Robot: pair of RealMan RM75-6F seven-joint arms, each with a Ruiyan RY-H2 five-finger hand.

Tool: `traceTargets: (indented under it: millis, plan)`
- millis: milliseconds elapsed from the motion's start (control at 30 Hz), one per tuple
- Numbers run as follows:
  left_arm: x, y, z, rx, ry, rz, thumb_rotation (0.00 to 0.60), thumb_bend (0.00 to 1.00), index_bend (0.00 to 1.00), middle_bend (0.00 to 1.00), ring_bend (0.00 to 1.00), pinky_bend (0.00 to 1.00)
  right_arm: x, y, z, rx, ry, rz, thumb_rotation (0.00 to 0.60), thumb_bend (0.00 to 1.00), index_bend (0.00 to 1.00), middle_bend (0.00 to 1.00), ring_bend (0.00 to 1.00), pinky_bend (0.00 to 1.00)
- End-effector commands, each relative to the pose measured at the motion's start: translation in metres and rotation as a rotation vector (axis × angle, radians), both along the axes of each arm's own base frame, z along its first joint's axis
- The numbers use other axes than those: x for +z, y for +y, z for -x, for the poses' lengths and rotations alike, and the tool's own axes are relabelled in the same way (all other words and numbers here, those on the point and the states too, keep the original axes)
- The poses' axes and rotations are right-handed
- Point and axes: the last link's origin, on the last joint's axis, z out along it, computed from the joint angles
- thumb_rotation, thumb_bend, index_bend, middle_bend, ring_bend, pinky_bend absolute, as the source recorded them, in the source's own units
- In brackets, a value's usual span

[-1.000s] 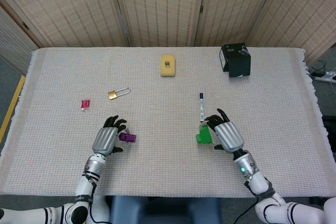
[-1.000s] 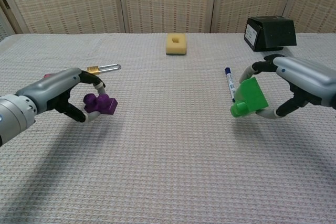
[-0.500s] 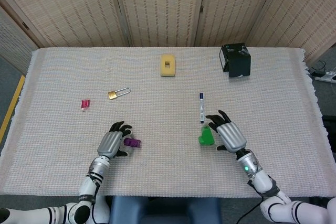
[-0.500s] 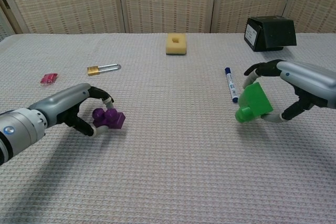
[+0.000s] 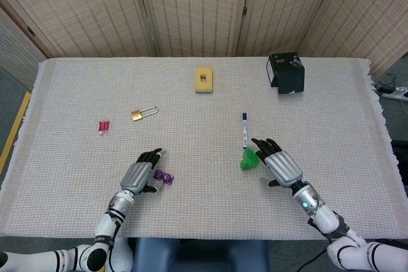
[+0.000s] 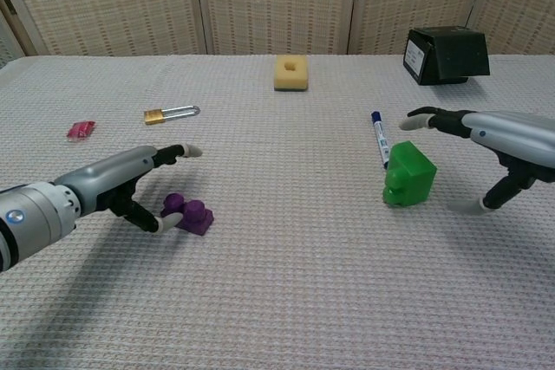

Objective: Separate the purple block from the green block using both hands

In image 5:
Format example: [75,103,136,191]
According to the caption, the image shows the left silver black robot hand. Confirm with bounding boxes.
[120,148,168,195]

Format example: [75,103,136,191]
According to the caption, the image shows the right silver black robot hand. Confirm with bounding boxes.
[251,138,304,189]

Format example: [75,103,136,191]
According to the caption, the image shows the purple part of toy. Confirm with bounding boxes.
[154,170,175,186]

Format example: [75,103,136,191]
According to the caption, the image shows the green part of toy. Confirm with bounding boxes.
[239,147,261,171]

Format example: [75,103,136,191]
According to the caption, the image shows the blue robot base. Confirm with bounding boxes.
[132,237,269,272]

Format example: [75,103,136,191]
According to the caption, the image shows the blue white marker pen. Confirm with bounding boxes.
[241,112,249,149]

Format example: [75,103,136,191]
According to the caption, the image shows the brass long-shackle padlock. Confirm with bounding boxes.
[131,105,159,123]

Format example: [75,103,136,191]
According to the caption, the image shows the black cardboard box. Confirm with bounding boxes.
[266,52,306,95]

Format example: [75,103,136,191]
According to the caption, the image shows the woven beige tablecloth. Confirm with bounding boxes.
[0,56,408,241]

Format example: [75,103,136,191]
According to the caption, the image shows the yellow sponge block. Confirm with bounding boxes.
[194,66,214,94]

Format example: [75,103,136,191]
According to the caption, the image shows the white power strip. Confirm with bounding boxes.
[381,85,408,100]

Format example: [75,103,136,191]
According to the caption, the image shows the bamboo folding screen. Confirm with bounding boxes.
[0,0,408,91]

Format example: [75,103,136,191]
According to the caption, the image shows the black power adapter with cable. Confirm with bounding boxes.
[375,73,397,92]

